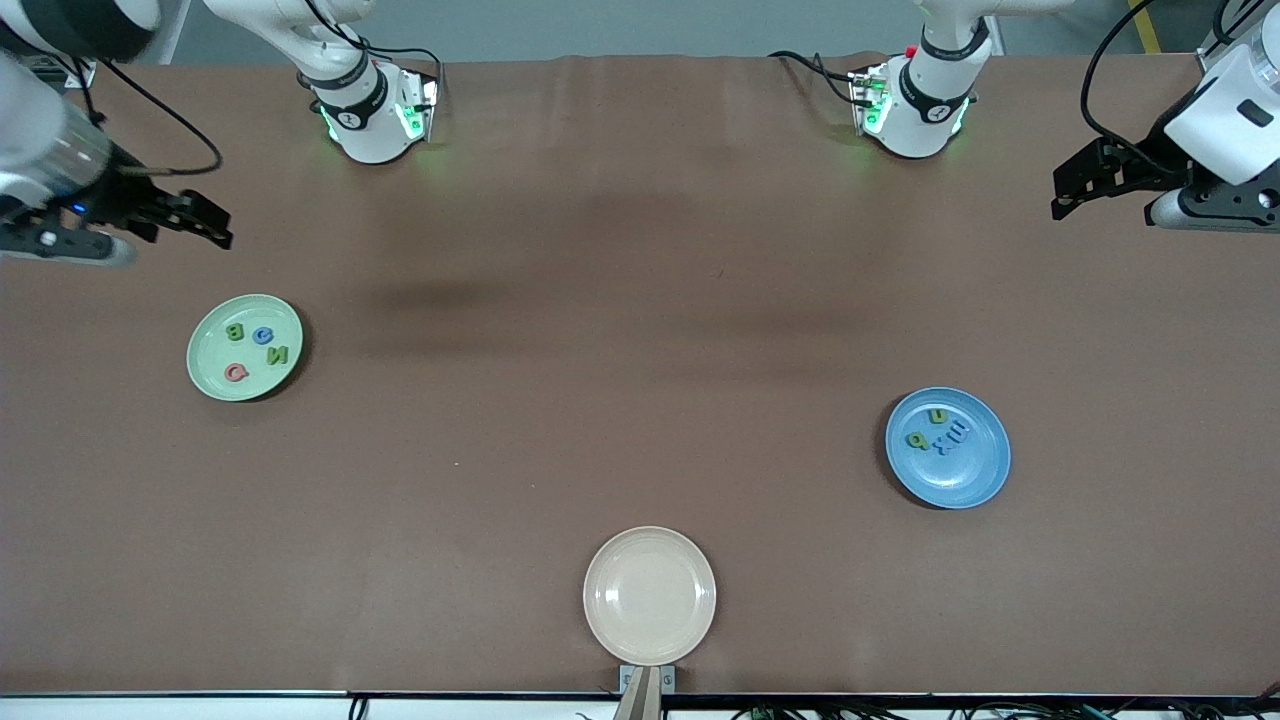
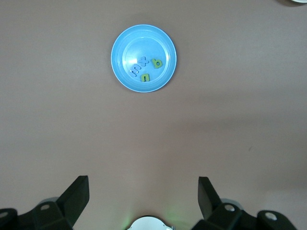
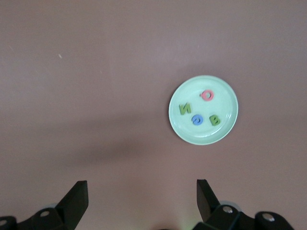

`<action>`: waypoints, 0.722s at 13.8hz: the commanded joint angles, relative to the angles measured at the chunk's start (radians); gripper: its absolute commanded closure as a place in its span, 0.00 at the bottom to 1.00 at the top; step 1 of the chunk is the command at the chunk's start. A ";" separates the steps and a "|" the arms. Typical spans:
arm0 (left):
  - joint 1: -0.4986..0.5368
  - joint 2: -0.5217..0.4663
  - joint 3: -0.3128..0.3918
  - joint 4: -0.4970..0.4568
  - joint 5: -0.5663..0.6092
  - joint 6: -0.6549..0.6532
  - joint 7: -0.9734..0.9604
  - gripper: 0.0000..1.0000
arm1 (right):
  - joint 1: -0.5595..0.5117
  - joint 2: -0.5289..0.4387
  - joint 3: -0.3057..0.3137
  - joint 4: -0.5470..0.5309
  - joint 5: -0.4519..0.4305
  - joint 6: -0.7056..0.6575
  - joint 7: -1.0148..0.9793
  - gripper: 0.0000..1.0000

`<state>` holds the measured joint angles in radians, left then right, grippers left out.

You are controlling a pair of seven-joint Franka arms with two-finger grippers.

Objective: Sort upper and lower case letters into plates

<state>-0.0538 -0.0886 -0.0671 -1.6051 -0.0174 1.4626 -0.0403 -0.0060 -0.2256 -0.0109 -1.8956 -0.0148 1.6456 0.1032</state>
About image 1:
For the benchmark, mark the green letter B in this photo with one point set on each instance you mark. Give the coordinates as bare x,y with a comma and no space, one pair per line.
236,332

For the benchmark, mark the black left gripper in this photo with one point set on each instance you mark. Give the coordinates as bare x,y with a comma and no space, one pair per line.
1146,167

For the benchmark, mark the aluminium frame post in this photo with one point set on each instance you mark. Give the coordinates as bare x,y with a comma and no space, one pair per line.
1212,62
80,72

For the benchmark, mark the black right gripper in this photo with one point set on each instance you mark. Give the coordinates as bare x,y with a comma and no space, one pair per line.
127,200

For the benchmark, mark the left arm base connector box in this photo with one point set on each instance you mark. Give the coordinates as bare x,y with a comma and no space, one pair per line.
868,100

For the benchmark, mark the green letter q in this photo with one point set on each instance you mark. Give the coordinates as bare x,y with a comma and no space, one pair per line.
917,440

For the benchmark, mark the beige plate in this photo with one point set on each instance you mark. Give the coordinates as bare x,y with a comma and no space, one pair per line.
650,596

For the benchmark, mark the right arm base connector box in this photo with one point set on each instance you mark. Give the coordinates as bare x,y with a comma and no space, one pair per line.
425,100

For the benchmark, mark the green plate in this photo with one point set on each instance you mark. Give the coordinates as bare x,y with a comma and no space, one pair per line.
215,355

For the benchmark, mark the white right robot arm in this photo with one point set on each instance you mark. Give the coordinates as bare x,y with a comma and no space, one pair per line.
360,120

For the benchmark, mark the blue plate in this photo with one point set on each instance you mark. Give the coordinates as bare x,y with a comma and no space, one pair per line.
960,480

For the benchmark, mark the green letter N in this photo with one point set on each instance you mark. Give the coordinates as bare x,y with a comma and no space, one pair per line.
277,354

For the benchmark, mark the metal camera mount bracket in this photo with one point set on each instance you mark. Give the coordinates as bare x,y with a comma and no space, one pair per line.
645,700

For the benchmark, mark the blue letter C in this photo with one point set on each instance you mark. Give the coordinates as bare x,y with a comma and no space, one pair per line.
263,336

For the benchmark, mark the red letter Q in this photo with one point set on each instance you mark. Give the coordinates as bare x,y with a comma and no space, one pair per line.
236,373

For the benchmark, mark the blue letter m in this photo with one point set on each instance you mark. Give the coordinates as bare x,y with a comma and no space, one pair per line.
957,432

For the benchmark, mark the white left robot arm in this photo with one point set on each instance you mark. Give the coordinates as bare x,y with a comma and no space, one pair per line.
925,100

